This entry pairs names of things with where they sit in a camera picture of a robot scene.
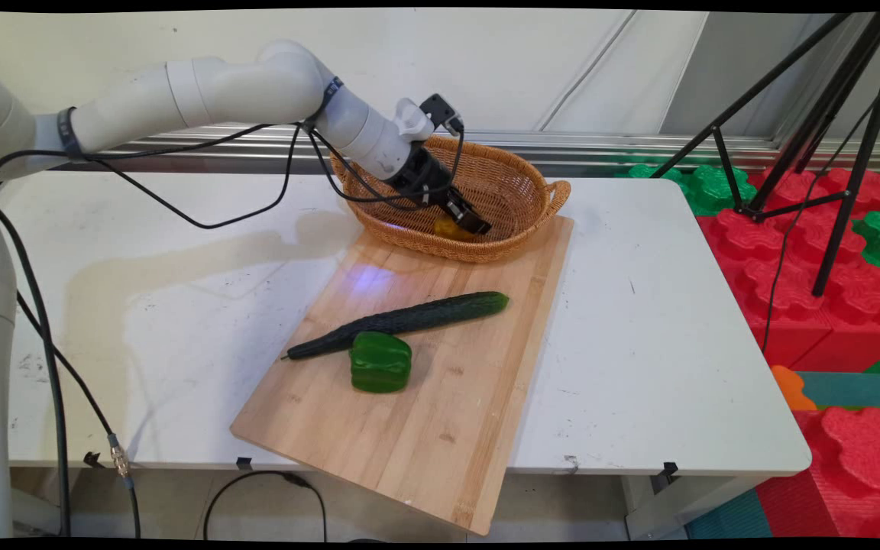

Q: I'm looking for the black cable with metal connector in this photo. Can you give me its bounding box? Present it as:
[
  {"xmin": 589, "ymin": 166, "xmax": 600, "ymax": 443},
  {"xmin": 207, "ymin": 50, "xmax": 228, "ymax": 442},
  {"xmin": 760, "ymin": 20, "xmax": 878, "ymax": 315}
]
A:
[{"xmin": 16, "ymin": 292, "xmax": 141, "ymax": 539}]

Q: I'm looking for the wooden cutting board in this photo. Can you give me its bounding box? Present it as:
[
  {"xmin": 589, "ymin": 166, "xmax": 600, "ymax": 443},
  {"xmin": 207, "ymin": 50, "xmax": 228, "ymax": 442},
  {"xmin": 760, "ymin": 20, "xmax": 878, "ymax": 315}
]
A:
[{"xmin": 230, "ymin": 215, "xmax": 575, "ymax": 536}]

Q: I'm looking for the black looped floor cable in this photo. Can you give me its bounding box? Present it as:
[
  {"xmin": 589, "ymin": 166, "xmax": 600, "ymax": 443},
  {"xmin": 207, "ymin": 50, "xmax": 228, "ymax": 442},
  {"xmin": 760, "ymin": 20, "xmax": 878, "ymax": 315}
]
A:
[{"xmin": 203, "ymin": 470, "xmax": 328, "ymax": 542}]

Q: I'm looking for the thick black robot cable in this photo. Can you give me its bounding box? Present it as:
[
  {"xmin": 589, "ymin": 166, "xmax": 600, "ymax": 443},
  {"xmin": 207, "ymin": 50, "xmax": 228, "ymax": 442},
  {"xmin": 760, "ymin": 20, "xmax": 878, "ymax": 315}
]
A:
[{"xmin": 0, "ymin": 160, "xmax": 73, "ymax": 537}]

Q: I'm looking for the thin black camera cable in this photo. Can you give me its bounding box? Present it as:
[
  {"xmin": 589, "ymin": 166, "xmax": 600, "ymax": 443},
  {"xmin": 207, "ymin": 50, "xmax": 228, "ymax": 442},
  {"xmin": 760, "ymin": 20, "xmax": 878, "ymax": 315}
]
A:
[{"xmin": 0, "ymin": 118, "xmax": 465, "ymax": 230}]

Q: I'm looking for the green bell pepper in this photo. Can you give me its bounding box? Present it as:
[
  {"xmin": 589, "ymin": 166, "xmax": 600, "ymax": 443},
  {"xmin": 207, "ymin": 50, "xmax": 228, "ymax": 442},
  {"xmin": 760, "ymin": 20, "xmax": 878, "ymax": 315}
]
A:
[{"xmin": 349, "ymin": 331, "xmax": 413, "ymax": 395}]

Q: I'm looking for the woven wicker basket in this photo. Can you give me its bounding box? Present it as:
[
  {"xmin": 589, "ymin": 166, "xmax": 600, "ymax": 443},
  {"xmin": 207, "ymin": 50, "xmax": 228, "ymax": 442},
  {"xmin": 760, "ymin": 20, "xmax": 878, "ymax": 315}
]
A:
[{"xmin": 331, "ymin": 134, "xmax": 571, "ymax": 265}]

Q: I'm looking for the black velcro arm strap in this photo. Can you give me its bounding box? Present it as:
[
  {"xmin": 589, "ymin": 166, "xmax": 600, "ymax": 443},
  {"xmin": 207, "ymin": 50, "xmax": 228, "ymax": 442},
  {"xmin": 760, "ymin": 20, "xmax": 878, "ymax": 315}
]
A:
[
  {"xmin": 57, "ymin": 106, "xmax": 83, "ymax": 160},
  {"xmin": 319, "ymin": 75, "xmax": 345, "ymax": 117}
]

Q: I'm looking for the teal foam mat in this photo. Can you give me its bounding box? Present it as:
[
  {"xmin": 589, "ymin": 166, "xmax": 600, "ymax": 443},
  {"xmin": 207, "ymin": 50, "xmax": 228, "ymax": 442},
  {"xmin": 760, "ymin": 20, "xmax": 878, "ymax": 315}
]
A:
[
  {"xmin": 795, "ymin": 371, "xmax": 880, "ymax": 410},
  {"xmin": 684, "ymin": 489, "xmax": 774, "ymax": 540}
]

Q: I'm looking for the white table leg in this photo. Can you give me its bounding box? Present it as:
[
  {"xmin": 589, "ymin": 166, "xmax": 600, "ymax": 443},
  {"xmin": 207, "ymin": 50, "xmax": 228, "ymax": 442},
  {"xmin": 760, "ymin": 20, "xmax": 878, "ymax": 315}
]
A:
[{"xmin": 622, "ymin": 472, "xmax": 746, "ymax": 540}]

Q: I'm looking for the thin black tripod cable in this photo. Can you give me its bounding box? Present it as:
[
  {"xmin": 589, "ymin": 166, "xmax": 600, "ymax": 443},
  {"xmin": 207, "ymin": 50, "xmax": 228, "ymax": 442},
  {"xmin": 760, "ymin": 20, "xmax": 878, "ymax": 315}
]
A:
[{"xmin": 759, "ymin": 95, "xmax": 878, "ymax": 354}]

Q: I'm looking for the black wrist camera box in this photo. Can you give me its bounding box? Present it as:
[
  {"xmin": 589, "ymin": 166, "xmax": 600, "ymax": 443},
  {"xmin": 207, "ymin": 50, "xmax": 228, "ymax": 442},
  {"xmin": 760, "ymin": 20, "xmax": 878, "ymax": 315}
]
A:
[{"xmin": 419, "ymin": 93, "xmax": 465, "ymax": 137}]

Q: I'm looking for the black tripod stand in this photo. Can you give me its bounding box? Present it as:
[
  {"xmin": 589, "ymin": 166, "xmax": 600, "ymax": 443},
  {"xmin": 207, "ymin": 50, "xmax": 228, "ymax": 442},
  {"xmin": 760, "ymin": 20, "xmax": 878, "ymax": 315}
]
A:
[{"xmin": 650, "ymin": 11, "xmax": 880, "ymax": 298}]

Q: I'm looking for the aluminium window rail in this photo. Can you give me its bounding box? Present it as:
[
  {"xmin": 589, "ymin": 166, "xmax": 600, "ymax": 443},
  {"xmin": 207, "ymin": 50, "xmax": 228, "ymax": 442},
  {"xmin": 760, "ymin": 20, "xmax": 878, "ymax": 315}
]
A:
[{"xmin": 50, "ymin": 125, "xmax": 880, "ymax": 175}]

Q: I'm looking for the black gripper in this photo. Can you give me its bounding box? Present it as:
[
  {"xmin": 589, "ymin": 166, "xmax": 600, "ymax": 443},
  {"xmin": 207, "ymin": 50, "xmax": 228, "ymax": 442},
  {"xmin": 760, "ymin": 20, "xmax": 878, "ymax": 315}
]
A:
[{"xmin": 390, "ymin": 145, "xmax": 493, "ymax": 236}]

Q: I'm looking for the yellow food item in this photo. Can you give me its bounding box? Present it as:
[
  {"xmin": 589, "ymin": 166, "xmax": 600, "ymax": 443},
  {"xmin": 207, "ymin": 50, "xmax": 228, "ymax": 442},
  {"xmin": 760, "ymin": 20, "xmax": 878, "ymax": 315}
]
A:
[{"xmin": 434, "ymin": 215, "xmax": 480, "ymax": 242}]

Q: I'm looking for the long dark green cucumber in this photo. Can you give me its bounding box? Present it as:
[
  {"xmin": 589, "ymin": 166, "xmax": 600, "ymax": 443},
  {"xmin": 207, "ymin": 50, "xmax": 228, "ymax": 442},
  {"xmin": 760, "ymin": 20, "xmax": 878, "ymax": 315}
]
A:
[{"xmin": 281, "ymin": 291, "xmax": 510, "ymax": 362}]

